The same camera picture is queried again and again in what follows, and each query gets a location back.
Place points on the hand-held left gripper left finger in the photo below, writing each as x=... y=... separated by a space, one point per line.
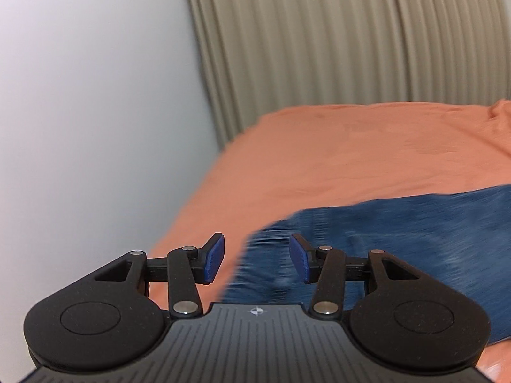
x=214 y=257

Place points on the blue denim pants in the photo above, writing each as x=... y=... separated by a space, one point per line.
x=371 y=243

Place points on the beige pleated curtain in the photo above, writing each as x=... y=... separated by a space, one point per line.
x=287 y=48
x=451 y=32

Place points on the orange bed sheet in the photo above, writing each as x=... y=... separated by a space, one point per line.
x=359 y=151

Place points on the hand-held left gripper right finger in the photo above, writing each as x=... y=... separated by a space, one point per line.
x=299 y=257

